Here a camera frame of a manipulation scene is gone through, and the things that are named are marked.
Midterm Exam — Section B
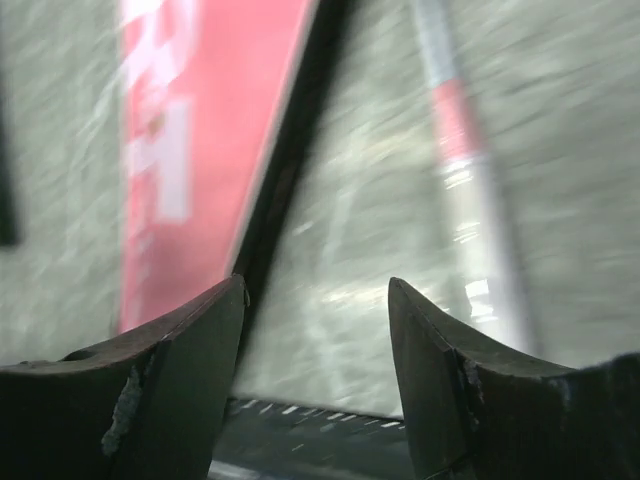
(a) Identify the black shuttlecock tube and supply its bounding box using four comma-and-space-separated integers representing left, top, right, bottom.
0, 88, 19, 247

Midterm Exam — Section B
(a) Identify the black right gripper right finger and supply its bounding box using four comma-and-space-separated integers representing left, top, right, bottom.
388, 278, 639, 479

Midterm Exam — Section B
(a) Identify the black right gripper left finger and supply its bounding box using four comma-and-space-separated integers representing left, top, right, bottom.
1, 275, 247, 479

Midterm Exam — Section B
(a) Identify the pink racket bag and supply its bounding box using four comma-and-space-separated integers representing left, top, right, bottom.
119, 1, 349, 331

